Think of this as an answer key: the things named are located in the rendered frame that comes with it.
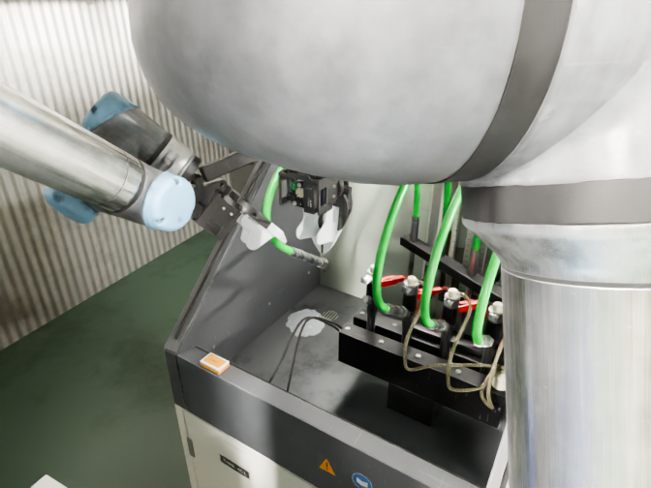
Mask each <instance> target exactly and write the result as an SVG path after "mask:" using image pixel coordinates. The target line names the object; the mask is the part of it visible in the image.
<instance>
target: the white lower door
mask: <svg viewBox="0 0 651 488"><path fill-rule="evenodd" d="M184 413H185V419H186V424H187V429H188V434H189V437H187V443H188V447H189V452H190V455H191V456H193V459H194V464H195V469H196V475H197V480H198V484H199V488H318V487H316V486H314V485H312V484H311V483H309V482H307V481H306V480H304V479H302V478H301V477H299V476H297V475H296V474H294V473H291V472H290V471H288V470H286V469H285V468H283V467H281V466H280V465H278V464H276V463H275V462H273V461H271V460H269V459H268V458H266V457H264V456H263V455H262V454H260V453H259V452H257V451H255V450H254V449H252V448H250V447H248V446H247V445H245V444H243V443H242V442H239V441H238V440H236V439H234V438H233V437H231V436H229V435H227V434H226V433H224V432H222V431H221V430H219V429H217V428H216V427H214V426H212V425H211V424H209V423H207V422H205V421H204V420H202V419H200V418H199V417H197V416H195V415H194V414H192V413H190V412H188V411H187V410H185V411H184Z"/></svg>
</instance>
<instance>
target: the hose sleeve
mask: <svg viewBox="0 0 651 488"><path fill-rule="evenodd" d="M292 248H294V252H293V253H292V254H291V255H289V256H291V257H293V258H296V259H301V260H303V261H306V262H309V263H311V264H313V265H317V266H320V265H322V263H323V260H322V258H319V257H317V256H315V255H312V254H309V253H306V252H304V251H302V250H300V249H298V248H295V247H292Z"/></svg>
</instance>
